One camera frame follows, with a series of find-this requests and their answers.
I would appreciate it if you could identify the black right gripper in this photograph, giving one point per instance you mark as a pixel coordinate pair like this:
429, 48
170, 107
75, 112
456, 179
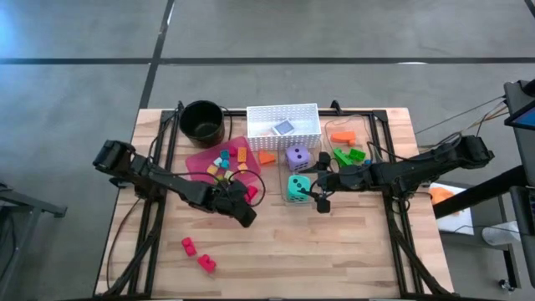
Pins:
344, 180

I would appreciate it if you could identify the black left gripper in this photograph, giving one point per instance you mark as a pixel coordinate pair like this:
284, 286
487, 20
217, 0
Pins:
225, 198

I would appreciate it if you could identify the teal foam die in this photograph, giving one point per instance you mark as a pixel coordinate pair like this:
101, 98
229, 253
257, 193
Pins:
298, 188

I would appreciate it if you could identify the yellow toy brick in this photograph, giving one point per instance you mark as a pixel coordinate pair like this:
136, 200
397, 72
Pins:
228, 174

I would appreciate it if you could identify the purple foam die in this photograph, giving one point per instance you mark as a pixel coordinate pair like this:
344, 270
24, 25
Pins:
297, 158

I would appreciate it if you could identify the small orange toy brick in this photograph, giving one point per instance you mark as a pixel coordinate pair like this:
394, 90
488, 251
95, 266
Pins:
243, 167
212, 169

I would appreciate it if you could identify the clear plastic bin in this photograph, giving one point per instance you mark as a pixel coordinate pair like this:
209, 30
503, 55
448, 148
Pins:
368, 125
284, 173

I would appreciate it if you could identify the small light green brick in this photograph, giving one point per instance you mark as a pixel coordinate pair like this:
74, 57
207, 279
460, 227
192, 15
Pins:
219, 178

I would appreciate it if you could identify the small teal toy brick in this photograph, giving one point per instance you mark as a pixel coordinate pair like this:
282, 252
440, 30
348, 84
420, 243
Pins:
225, 154
225, 164

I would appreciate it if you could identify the green toy brick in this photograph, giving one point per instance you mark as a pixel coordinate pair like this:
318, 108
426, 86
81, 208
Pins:
342, 157
357, 154

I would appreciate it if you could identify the pale mint toy brick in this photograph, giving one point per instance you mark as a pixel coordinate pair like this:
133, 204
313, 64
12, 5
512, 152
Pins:
217, 161

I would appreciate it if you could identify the small dark red brick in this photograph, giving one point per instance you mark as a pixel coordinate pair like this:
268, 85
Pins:
232, 150

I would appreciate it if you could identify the playing card box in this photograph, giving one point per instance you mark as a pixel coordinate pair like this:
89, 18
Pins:
284, 127

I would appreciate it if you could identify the pink toy brick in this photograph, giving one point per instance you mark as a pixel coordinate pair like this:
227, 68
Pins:
189, 246

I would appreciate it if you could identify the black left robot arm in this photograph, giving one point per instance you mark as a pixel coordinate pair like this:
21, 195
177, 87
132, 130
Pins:
159, 177

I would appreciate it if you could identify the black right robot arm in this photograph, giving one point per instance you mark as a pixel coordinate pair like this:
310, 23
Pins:
426, 167

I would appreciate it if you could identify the white perforated panel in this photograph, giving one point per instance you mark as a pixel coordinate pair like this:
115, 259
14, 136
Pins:
263, 142

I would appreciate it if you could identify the orange toy piece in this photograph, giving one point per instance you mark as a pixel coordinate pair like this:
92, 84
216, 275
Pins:
343, 137

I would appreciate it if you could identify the pink translucent plastic tray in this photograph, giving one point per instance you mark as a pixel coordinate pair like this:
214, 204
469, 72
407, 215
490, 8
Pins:
196, 163

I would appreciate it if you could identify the black bucket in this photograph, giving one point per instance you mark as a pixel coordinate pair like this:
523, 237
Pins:
202, 123

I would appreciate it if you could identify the orange plastic piece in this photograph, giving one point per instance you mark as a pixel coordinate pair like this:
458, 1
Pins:
442, 195

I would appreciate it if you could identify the white paper sheet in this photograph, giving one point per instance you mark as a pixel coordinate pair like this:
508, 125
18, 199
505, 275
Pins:
460, 221

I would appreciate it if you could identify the person's foot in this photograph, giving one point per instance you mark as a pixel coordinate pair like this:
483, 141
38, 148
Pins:
499, 234

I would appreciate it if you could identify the grey equipment cart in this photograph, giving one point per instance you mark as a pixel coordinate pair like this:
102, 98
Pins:
522, 167

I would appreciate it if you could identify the black floor stand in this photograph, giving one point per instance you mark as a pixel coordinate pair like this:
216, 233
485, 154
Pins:
25, 205

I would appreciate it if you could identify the laptop with blue screen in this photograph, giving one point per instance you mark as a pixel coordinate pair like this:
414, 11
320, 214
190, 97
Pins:
524, 119

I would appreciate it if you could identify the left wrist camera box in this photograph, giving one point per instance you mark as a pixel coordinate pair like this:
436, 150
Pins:
245, 217

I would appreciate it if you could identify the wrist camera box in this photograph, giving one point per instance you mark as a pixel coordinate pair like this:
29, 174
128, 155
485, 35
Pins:
245, 217
323, 205

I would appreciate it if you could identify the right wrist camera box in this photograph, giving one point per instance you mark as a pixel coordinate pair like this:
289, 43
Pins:
323, 205

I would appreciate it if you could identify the black aluminium table frame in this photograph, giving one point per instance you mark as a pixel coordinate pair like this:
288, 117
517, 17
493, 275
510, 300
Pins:
376, 138

